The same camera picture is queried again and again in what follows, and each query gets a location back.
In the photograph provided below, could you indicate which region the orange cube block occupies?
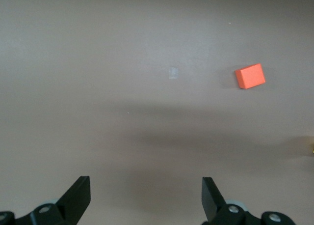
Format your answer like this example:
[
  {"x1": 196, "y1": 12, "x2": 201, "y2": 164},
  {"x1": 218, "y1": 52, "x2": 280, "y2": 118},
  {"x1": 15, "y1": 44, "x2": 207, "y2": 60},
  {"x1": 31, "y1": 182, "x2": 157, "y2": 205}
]
[{"x1": 235, "y1": 63, "x2": 266, "y2": 90}]

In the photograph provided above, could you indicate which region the brown paper table cover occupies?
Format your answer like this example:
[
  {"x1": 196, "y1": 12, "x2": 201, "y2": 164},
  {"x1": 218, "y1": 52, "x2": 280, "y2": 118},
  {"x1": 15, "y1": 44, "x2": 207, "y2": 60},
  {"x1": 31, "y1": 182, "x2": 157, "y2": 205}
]
[{"x1": 0, "y1": 0, "x2": 314, "y2": 225}]

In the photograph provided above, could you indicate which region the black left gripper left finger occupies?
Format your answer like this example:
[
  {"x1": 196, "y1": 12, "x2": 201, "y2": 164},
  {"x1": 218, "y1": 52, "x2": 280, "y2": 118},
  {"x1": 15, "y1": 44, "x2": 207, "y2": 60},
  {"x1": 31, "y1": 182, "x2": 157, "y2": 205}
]
[{"x1": 0, "y1": 176, "x2": 91, "y2": 225}]

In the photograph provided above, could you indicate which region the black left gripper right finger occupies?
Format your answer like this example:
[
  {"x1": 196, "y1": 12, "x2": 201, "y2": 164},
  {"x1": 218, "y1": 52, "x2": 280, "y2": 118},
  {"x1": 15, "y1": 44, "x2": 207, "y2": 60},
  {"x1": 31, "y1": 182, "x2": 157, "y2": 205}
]
[{"x1": 201, "y1": 177, "x2": 295, "y2": 225}]

